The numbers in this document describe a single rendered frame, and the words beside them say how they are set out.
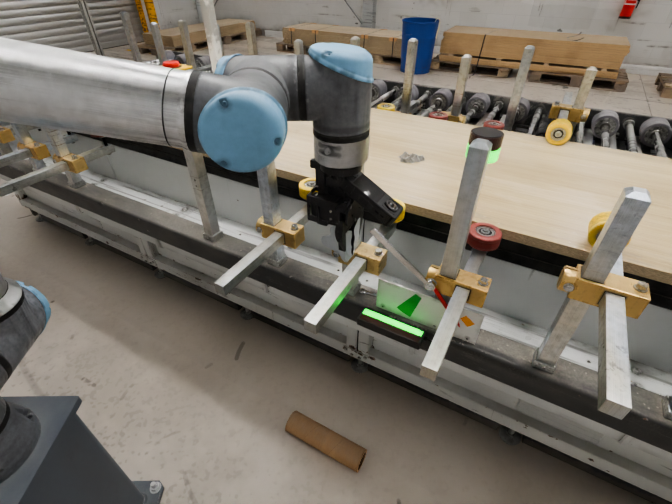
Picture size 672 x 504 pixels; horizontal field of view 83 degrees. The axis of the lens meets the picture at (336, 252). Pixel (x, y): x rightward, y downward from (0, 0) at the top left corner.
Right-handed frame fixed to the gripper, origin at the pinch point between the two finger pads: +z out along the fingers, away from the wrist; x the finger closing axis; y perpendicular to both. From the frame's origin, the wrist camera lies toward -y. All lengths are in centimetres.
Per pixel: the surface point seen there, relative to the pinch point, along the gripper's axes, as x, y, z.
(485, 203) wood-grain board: -46, -19, 7
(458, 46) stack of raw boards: -598, 109, 61
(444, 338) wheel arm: 1.8, -21.3, 10.8
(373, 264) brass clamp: -14.4, 0.3, 12.8
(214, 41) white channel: -115, 136, -12
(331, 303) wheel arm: 2.6, 2.9, 12.1
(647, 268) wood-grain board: -35, -56, 7
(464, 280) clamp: -15.3, -21.0, 9.8
